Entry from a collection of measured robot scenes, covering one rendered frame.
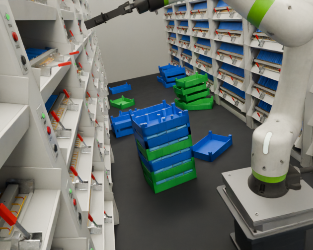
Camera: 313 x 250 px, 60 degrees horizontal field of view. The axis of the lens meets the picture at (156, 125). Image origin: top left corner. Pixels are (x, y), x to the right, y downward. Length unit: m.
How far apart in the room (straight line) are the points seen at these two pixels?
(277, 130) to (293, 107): 0.13
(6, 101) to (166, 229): 1.14
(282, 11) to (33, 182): 0.74
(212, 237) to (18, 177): 1.04
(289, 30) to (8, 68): 0.68
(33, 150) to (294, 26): 0.71
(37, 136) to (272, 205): 0.82
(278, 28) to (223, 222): 1.00
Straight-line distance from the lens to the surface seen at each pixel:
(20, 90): 0.54
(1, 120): 0.47
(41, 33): 1.23
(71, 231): 0.69
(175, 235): 1.47
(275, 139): 0.98
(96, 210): 1.15
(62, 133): 0.85
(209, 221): 1.51
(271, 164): 1.02
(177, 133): 1.61
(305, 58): 1.04
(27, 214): 0.56
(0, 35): 0.54
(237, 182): 1.15
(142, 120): 1.72
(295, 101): 1.10
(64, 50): 1.22
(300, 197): 1.13
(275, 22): 0.85
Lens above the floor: 1.05
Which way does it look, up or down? 23 degrees down
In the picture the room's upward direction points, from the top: 10 degrees counter-clockwise
